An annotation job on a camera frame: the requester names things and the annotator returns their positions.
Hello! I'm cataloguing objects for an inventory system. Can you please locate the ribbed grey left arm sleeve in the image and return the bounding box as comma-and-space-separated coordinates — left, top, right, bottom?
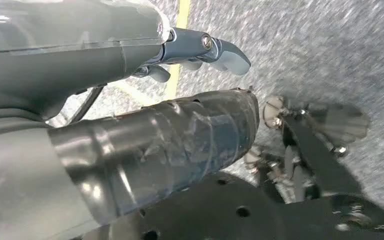
0, 107, 49, 137

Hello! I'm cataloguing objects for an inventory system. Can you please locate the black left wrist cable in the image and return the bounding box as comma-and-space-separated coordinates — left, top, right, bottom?
67, 86, 106, 125

